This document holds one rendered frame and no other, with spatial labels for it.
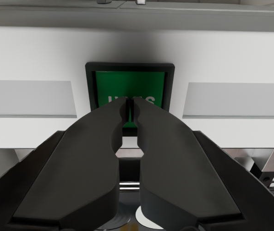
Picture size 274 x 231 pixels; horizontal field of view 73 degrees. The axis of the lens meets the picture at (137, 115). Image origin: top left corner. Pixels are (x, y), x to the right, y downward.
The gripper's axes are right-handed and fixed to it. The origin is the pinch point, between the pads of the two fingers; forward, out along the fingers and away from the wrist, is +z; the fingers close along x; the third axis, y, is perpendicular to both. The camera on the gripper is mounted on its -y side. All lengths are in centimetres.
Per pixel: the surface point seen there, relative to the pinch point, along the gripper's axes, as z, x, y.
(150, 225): 7.4, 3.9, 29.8
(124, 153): 9.4, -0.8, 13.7
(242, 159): 15.4, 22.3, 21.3
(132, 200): 7.4, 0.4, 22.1
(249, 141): 1.4, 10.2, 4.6
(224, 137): 1.4, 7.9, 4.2
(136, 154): 9.4, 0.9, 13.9
